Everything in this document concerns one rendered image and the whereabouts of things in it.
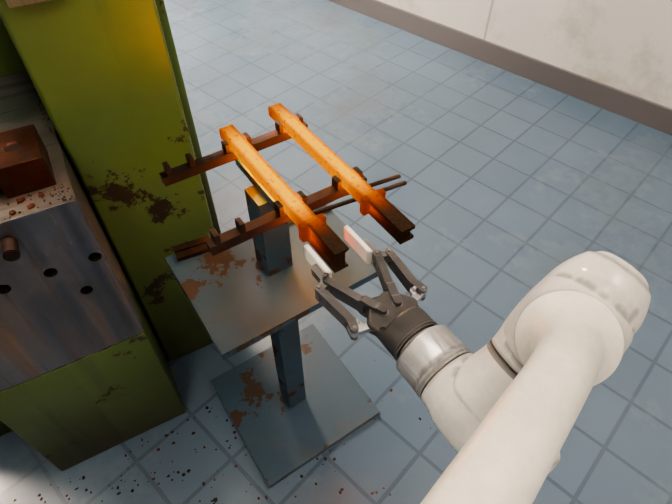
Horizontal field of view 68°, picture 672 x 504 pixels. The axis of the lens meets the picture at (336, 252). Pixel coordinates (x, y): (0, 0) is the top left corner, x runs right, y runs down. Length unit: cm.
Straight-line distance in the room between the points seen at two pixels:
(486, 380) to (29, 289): 89
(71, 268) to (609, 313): 96
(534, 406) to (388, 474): 122
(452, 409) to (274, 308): 53
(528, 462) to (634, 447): 148
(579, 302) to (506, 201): 186
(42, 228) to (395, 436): 114
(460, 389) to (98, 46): 89
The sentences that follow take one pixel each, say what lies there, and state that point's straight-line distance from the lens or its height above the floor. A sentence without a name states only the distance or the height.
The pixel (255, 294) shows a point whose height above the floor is 68.
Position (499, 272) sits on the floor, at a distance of 209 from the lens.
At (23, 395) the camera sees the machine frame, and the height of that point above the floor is 42.
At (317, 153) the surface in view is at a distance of 97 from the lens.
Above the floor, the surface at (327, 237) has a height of 96.
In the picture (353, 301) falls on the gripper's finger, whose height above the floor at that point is 95.
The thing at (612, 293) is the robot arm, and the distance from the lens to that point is 59.
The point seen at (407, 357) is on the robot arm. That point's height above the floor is 97.
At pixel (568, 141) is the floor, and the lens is 288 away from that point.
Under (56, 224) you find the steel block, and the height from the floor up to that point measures 87.
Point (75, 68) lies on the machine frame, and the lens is 114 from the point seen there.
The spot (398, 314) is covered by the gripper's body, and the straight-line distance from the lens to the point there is 69.
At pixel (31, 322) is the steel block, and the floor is 65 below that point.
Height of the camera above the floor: 154
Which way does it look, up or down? 48 degrees down
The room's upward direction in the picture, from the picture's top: straight up
